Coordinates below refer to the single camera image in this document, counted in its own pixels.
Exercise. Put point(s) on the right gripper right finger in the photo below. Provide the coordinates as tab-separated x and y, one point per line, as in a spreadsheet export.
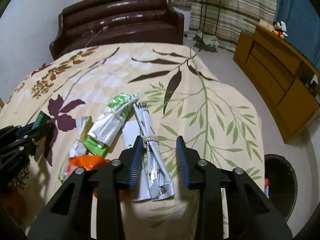
251	215

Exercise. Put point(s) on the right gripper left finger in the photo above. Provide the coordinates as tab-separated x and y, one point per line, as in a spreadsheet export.
68	214

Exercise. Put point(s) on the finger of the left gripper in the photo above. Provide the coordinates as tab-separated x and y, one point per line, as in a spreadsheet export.
25	129
11	142

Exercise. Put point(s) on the green gold cylinder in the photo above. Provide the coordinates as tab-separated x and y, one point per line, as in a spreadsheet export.
41	119

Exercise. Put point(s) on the orange plastic bag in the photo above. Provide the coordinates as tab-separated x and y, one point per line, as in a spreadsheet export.
88	162

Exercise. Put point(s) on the white green toothpaste tube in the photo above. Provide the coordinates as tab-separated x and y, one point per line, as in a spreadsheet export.
137	177

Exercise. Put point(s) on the small silver wrapper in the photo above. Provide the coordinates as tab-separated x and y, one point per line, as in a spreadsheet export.
83	125

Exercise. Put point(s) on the green white snack wrapper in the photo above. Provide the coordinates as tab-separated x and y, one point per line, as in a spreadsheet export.
105	129

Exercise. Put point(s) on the silver foil wrapper bundle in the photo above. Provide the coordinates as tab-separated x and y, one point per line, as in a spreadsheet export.
160	184

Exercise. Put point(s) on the red plastic bag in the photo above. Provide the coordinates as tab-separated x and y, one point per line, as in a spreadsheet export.
266	187

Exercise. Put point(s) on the black lined trash bin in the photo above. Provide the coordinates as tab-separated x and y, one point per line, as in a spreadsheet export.
282	184

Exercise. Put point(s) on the floral beige table cloth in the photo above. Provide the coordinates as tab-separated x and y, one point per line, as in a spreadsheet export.
184	99

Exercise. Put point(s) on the wooden sideboard cabinet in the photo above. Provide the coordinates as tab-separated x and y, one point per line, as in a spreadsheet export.
283	77

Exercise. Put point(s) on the dark brown leather sofa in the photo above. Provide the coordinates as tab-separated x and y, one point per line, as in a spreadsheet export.
97	22

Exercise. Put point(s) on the checkered cloth on stand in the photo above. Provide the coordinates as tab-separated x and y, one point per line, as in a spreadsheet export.
207	39

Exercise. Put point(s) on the mickey mouse plush toy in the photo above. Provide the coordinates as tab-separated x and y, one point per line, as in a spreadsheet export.
279	29

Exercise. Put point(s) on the white box on cabinet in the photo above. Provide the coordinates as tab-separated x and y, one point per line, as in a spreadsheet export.
266	25

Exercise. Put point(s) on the striped curtain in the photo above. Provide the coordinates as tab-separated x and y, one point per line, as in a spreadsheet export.
234	15

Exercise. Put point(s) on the blue curtain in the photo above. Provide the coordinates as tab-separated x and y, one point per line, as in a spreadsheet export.
302	22

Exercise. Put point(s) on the black metal plant stand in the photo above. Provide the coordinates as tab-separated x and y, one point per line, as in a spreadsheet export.
208	22

